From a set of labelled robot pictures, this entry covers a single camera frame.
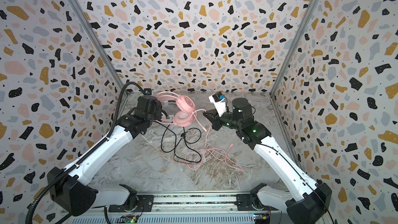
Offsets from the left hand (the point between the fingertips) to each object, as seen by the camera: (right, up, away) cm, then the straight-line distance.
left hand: (153, 104), depth 78 cm
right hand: (+25, -3, -11) cm, 28 cm away
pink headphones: (+16, -6, +5) cm, 17 cm away
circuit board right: (+51, -52, -6) cm, 73 cm away
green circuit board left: (-8, -53, -7) cm, 54 cm away
